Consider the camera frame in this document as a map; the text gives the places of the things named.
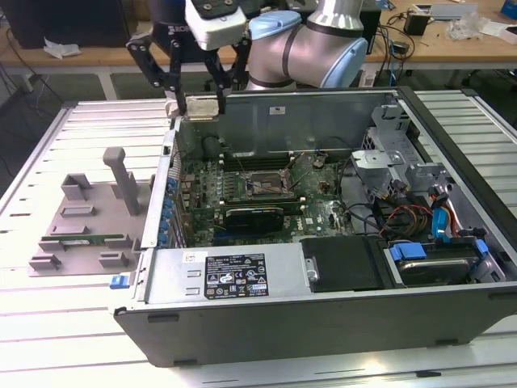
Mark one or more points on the silver cpu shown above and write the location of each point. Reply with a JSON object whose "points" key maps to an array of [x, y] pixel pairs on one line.
{"points": [[202, 107]]}

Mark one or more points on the hard disk in blue carrier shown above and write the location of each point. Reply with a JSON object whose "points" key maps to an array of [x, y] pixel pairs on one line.
{"points": [[436, 271]]}

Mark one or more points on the silver coin battery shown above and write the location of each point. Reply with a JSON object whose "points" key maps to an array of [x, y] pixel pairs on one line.
{"points": [[319, 163]]}

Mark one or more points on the large black box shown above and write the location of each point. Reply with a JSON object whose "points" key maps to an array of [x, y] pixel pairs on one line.
{"points": [[72, 20]]}

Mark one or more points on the clear plastic bag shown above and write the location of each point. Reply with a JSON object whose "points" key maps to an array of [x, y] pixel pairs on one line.
{"points": [[466, 26]]}

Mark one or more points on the black plastic shroud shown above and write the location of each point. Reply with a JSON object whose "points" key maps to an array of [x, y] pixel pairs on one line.
{"points": [[343, 262]]}

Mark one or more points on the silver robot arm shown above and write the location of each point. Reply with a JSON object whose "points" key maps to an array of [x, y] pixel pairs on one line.
{"points": [[315, 48]]}

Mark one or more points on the small black device box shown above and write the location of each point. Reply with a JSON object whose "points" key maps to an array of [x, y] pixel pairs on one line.
{"points": [[417, 23]]}

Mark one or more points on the grey parts rack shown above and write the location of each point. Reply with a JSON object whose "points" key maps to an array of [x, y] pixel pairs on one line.
{"points": [[81, 220]]}

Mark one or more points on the crumpled white paper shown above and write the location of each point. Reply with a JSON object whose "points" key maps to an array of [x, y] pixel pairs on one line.
{"points": [[60, 49]]}

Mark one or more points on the black cylindrical component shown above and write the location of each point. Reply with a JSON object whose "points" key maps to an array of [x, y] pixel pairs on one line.
{"points": [[211, 147]]}

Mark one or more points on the small black power adapter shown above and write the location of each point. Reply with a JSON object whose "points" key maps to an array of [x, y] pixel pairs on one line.
{"points": [[400, 47]]}

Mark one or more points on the black pc case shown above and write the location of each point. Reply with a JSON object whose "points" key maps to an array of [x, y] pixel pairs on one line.
{"points": [[282, 331]]}

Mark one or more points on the thin metal locking lever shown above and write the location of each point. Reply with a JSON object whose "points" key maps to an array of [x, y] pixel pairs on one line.
{"points": [[242, 167]]}

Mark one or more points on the silver drive cage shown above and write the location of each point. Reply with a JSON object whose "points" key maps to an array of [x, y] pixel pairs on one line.
{"points": [[375, 159]]}

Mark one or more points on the ram slot white latches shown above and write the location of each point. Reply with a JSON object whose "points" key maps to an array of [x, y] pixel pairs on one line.
{"points": [[262, 200], [294, 208], [266, 158]]}

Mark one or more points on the blue case latch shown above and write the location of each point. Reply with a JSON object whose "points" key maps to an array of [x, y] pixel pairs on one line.
{"points": [[118, 281]]}

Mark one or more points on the cpu socket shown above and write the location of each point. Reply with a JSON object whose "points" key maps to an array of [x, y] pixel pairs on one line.
{"points": [[264, 184]]}

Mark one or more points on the black graphics card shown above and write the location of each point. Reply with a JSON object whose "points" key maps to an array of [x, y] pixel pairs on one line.
{"points": [[254, 220]]}

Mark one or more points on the blue expansion slot clip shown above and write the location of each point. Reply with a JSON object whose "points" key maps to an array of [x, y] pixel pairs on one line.
{"points": [[169, 203], [166, 218], [163, 232], [172, 186]]}

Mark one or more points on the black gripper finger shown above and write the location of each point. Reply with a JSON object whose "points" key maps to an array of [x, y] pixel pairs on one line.
{"points": [[221, 93], [175, 60]]}

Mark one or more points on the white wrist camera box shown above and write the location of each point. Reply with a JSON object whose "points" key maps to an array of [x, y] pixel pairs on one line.
{"points": [[218, 30]]}

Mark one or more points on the silver power supply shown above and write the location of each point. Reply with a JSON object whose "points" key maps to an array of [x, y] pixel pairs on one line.
{"points": [[173, 279]]}

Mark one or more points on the green ram stick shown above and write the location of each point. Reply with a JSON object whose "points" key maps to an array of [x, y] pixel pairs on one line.
{"points": [[72, 241]]}

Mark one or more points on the wooden desk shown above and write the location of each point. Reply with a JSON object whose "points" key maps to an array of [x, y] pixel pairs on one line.
{"points": [[444, 50], [101, 56]]}

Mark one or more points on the green motherboard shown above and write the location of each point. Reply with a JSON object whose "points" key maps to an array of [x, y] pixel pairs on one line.
{"points": [[319, 214]]}

